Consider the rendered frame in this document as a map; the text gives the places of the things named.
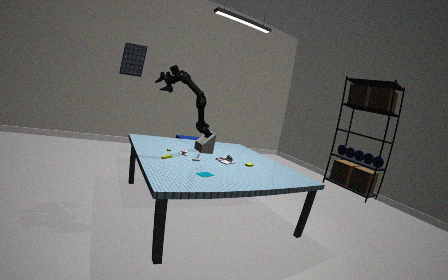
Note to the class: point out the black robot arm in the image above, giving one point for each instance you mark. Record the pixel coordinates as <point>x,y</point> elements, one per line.
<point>202,127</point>

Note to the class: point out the teal flat rectangular plate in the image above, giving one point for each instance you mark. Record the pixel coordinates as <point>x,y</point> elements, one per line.
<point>205,174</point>

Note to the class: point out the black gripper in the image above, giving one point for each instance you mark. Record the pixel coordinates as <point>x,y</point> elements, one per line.
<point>168,81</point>

